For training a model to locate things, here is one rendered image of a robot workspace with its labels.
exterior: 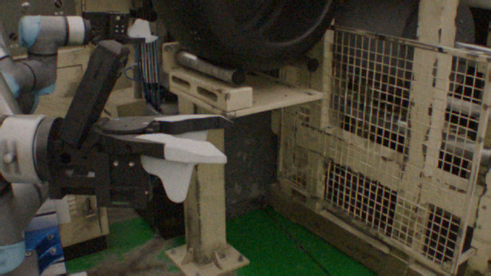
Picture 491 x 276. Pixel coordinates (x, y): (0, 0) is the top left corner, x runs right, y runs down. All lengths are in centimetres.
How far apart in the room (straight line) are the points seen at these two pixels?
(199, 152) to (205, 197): 150
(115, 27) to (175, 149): 87
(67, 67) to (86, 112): 144
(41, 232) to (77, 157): 81
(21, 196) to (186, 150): 28
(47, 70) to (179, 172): 84
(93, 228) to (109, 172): 170
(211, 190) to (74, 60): 72
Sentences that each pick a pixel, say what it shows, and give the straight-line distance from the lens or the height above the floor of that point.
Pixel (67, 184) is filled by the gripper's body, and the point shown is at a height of 101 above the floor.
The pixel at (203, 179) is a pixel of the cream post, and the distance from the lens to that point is 190.
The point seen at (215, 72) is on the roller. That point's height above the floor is 90.
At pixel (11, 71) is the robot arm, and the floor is 100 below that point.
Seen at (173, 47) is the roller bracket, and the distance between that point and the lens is 166.
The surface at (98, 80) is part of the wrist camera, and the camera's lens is 50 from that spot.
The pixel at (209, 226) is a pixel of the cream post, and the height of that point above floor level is 20.
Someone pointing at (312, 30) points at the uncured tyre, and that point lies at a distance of 151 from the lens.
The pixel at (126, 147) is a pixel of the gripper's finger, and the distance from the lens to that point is 47.
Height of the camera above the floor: 124
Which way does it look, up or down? 21 degrees down
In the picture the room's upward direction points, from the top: straight up
